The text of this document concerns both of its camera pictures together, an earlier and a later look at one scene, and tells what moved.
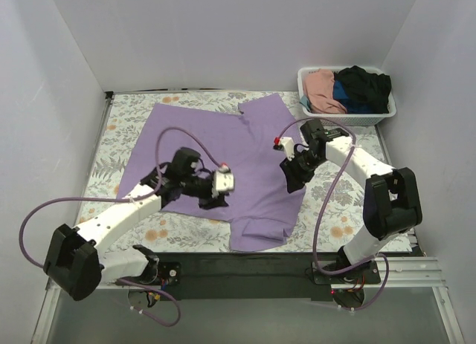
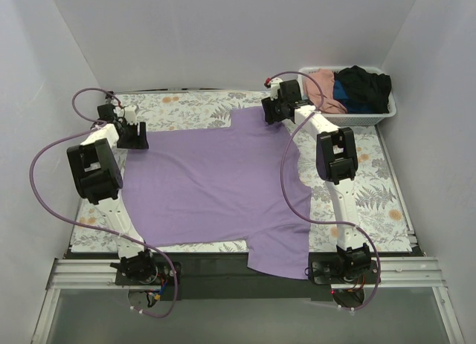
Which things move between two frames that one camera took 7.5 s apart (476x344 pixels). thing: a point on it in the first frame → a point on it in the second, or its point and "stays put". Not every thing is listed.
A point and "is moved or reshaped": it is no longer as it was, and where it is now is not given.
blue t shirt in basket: (352, 106) stays put
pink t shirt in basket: (318, 86) stays put
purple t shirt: (253, 144) is moved or reshaped
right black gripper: (294, 169) → (268, 111)
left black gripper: (207, 195) → (133, 140)
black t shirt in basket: (360, 85) stays put
